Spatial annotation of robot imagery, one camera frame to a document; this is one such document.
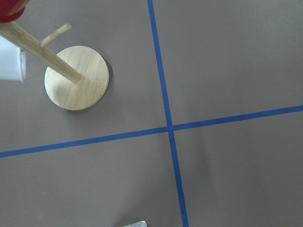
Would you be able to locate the blue white milk carton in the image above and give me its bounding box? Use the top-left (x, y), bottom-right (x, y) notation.
top-left (124, 220), bottom-right (147, 227)

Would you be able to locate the red plastic cup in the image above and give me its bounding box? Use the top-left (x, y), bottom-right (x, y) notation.
top-left (0, 0), bottom-right (29, 24)

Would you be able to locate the white plastic cup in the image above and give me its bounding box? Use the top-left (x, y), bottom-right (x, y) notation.
top-left (0, 36), bottom-right (26, 82)

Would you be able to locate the wooden mug tree stand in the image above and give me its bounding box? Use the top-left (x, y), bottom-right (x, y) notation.
top-left (0, 22), bottom-right (109, 111)

